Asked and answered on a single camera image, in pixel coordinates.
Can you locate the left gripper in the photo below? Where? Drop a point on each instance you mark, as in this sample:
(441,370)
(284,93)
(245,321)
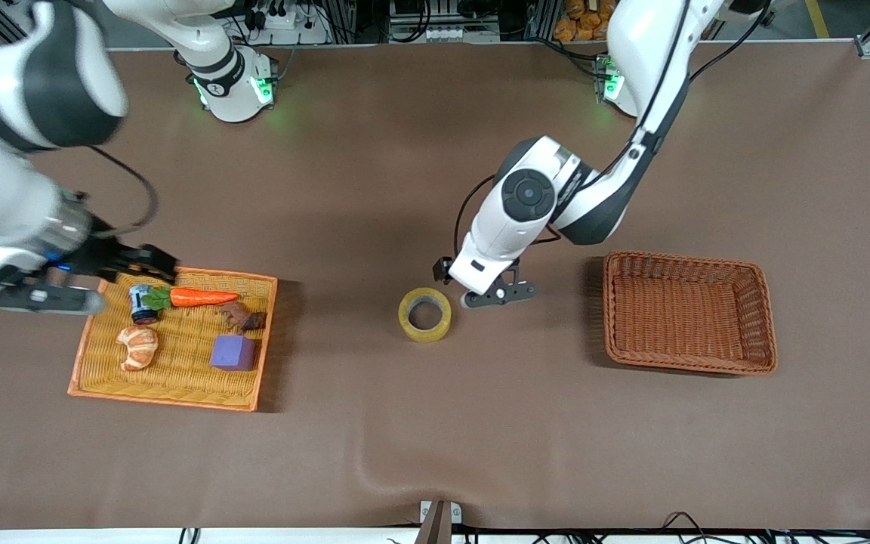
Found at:
(443,270)

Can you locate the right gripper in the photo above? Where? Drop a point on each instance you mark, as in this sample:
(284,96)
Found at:
(105,255)

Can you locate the clear yellowish tape roll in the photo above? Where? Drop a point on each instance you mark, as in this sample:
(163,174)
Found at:
(424,314)

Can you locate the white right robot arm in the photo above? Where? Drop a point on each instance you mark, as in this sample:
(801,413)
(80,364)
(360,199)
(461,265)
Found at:
(65,75)

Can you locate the small blue white can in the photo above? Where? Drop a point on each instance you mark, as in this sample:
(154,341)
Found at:
(140,311)

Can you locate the orange toy carrot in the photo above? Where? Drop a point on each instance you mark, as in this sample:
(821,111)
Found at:
(201,297)

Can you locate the toy croissant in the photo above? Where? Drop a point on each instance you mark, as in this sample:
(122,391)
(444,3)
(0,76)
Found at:
(137,347)

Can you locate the brown toy animal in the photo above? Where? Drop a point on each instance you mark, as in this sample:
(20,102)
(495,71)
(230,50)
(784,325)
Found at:
(242,320)

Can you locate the purple cube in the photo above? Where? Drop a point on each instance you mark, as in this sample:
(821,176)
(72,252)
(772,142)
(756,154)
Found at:
(232,353)

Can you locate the yellow wicker tray orange rim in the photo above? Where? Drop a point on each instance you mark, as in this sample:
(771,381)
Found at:
(178,389)

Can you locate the brown table cloth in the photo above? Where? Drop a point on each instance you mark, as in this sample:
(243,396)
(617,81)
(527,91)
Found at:
(435,423)

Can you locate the brown wicker basket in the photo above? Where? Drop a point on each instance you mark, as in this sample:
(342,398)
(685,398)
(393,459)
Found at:
(677,317)

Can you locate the metal table clamp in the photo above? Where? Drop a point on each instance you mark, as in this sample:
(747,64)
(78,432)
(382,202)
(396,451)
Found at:
(439,521)

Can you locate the white socket strip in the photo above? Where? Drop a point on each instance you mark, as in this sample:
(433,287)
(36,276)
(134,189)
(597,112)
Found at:
(450,34)

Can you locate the white power strip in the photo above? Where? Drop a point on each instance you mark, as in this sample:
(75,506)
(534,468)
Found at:
(291,26)

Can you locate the pile of orange packets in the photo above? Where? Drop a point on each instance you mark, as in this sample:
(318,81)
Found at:
(575,23)

